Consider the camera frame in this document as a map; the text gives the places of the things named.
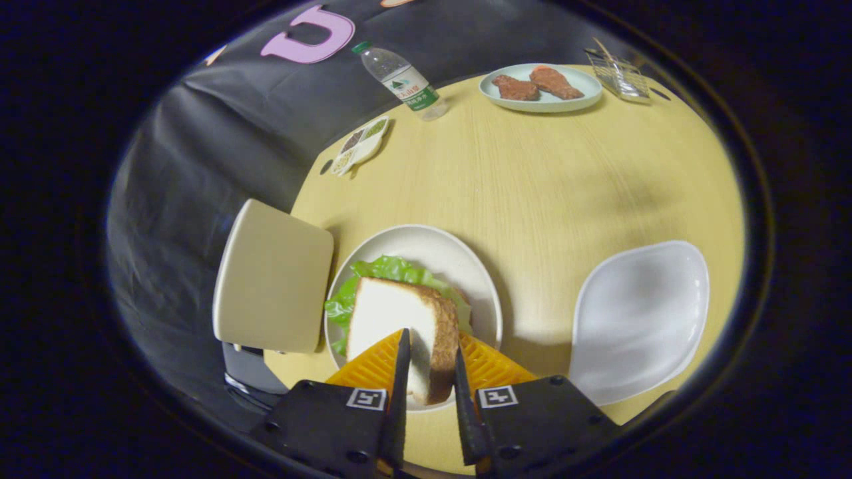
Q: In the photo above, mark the thick white bread slice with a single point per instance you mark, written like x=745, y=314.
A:
x=393, y=313

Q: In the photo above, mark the round cream plate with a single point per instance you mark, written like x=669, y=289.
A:
x=439, y=249

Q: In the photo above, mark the green lettuce leaf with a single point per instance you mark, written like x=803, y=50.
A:
x=393, y=269

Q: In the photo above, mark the clear glass container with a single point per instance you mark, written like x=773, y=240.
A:
x=622, y=80

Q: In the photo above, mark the white leaf-shaped plate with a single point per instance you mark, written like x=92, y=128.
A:
x=639, y=319

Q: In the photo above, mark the clear plastic water bottle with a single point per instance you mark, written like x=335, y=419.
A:
x=406, y=86

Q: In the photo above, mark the light green plate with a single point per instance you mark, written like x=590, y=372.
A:
x=589, y=86

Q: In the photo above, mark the reddish brown meat piece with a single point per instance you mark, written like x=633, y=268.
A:
x=556, y=82

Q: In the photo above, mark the small divided seasoning dish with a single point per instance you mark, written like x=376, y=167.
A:
x=363, y=143

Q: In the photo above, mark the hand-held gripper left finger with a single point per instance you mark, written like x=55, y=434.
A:
x=397, y=412

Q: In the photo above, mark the white toaster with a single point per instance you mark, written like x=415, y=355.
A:
x=273, y=279

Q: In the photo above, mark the wooden stick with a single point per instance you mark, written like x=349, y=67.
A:
x=602, y=50

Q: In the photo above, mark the dark brown meat piece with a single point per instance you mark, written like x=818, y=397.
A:
x=516, y=88

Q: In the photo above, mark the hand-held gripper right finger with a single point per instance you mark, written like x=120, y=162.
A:
x=469, y=426

